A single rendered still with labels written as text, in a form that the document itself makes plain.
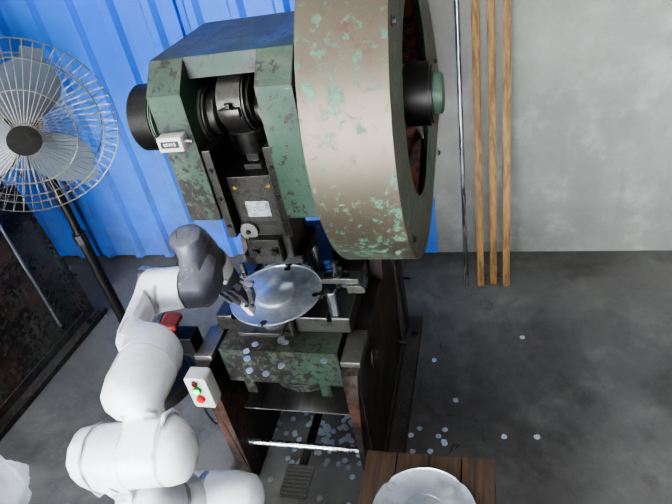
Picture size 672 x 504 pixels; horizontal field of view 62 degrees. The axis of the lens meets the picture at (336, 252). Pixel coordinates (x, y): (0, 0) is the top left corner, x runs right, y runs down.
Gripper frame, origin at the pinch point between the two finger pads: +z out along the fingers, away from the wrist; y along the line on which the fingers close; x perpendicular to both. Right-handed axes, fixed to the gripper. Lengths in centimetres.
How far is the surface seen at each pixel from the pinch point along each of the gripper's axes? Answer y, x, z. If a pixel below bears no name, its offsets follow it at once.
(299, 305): 9.1, 6.9, 15.2
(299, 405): -1, -13, 58
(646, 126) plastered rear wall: 132, 122, 80
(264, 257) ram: -0.9, 18.4, 6.2
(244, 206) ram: -4.0, 27.9, -7.2
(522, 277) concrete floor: 81, 74, 132
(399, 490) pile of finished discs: 39, -39, 40
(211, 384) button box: -20.1, -14.8, 27.7
